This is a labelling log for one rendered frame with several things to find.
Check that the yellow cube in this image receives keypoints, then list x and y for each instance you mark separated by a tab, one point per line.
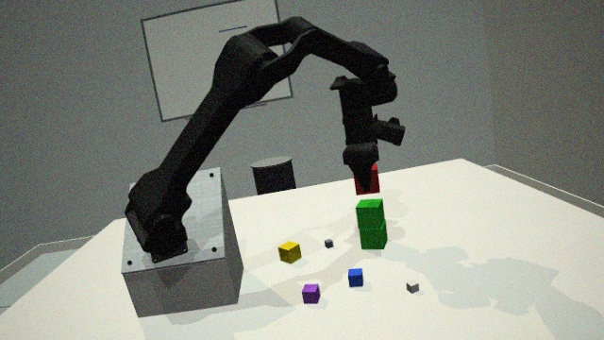
289	252

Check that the purple block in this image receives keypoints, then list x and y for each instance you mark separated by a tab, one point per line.
311	293

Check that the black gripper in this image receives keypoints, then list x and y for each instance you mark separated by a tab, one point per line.
360	153

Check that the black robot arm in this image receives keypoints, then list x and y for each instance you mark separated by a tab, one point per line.
243	74

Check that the red block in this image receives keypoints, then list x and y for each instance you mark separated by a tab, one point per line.
374	183

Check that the green block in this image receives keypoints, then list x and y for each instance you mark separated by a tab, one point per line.
370	214
373	238

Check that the blue block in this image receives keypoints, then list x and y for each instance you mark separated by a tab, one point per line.
355	277

